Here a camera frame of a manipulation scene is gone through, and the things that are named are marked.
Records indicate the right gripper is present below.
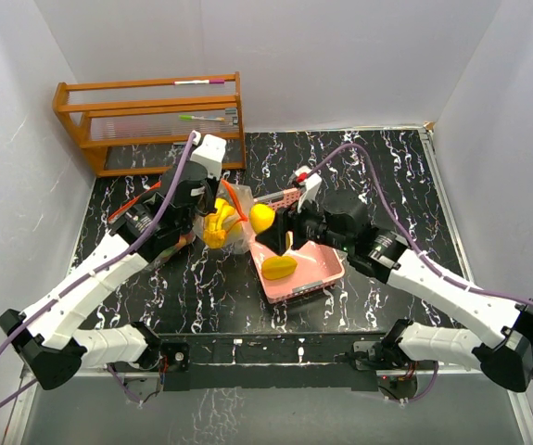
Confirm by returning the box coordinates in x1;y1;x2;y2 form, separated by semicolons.
256;191;351;256

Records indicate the yellow mango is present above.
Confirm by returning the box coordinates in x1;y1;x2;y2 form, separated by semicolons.
249;203;276;235

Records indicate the yellow starfruit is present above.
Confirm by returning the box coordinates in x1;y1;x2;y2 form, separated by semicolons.
260;256;298;281

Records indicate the yellow banana bunch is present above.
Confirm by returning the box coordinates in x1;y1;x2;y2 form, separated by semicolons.
202;198;240;248

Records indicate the clear zip bag orange zipper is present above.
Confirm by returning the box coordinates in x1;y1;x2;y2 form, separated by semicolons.
107;183;197;270

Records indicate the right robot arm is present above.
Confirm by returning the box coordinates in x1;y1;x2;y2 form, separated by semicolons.
249;190;533;392

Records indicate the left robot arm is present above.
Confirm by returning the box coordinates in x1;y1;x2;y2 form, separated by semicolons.
0;160;219;390

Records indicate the pink plastic basket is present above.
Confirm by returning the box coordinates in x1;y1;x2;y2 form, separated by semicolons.
249;184;347;306

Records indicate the green marker pen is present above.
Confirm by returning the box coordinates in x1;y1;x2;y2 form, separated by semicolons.
178;114;226;122

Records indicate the wooden shelf rack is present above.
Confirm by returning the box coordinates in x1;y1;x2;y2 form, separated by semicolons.
52;72;247;177

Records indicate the pink white marker pen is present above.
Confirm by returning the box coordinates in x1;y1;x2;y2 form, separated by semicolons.
172;79;226;86

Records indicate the black base bar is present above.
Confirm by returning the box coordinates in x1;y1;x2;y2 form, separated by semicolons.
160;333;412;392

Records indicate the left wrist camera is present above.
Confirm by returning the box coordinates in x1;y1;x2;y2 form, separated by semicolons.
190;134;227;180

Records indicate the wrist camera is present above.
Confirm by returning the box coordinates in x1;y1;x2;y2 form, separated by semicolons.
190;134;227;180
291;166;322;207

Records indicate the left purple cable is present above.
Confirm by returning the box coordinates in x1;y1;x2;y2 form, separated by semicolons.
0;130;202;416

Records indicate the purple cable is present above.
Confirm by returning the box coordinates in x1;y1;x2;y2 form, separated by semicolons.
300;142;533;403
0;130;202;416

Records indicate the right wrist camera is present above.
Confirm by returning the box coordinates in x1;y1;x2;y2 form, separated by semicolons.
291;166;322;207

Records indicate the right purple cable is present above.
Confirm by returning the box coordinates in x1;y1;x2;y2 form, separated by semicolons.
300;142;533;403

